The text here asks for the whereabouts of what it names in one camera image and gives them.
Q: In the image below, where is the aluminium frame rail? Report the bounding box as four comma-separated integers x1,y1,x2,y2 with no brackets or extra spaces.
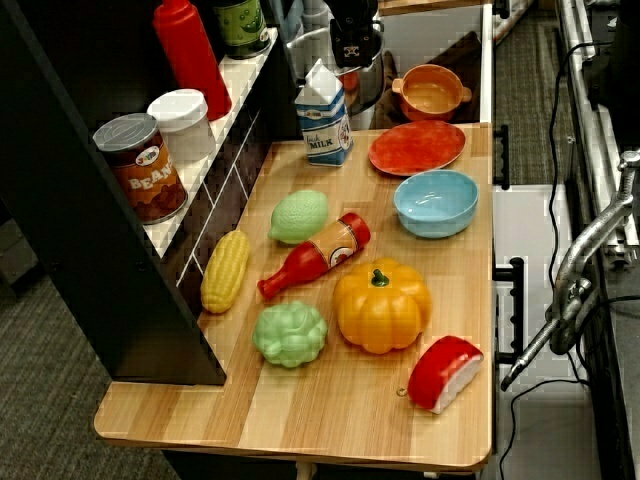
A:
554,0,632,261

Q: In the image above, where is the brown cloth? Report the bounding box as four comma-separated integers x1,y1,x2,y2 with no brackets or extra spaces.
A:
372,30,482,129

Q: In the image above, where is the plain red squeeze bottle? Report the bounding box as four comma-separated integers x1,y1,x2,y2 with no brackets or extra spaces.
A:
152,0,233,122

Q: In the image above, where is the light blue bowl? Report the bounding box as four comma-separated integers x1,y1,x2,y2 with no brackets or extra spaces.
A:
392,169,480,239

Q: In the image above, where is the long black drawer handle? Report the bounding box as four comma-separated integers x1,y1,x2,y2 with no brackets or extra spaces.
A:
493,256,526,365

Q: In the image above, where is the silver metal pot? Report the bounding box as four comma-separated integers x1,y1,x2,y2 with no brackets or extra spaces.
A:
284,24,387,117

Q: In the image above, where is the orange pot with handles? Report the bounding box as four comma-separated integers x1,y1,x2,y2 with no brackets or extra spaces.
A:
391,63,473,123

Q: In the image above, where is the green toy lettuce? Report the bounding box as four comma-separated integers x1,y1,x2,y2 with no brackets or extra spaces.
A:
251,300,329,368

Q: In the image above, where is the black cable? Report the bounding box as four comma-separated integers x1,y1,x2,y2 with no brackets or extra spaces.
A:
498,42,640,480

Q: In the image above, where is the green peas can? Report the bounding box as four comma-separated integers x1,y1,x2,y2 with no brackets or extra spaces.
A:
213,0,272,60

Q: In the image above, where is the toy beans can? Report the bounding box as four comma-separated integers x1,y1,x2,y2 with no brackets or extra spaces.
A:
92,112,189,225

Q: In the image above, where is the grey metal clamp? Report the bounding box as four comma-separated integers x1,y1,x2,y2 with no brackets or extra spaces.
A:
500,148,640,392

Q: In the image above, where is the white plastic jar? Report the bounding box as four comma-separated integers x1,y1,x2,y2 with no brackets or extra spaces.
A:
146,88,217,163

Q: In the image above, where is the yellow toy corn cob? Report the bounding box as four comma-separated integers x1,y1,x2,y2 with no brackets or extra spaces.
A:
200,229,251,315

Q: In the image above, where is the orange red plate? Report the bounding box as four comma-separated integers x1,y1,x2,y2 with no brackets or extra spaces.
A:
368,119,467,177

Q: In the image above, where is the black shelf unit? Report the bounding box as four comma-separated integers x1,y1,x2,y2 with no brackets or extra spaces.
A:
0,0,301,387

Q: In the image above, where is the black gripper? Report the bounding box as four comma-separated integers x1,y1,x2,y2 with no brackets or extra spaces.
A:
323,0,386,69

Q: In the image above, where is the green toy lemon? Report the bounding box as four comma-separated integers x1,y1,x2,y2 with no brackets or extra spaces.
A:
267,189,330,246

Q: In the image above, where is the toy ketchup bottle with label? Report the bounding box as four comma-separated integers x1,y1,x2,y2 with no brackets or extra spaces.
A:
256,212,372,300

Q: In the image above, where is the orange toy pumpkin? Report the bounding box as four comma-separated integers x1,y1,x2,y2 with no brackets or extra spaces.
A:
332,257,433,355

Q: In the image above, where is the red white toy cheese wedge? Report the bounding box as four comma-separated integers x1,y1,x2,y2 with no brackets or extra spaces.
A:
407,335,485,416

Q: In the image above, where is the toy milk carton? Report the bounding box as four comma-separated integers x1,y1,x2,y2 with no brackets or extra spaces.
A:
293,58,355,168

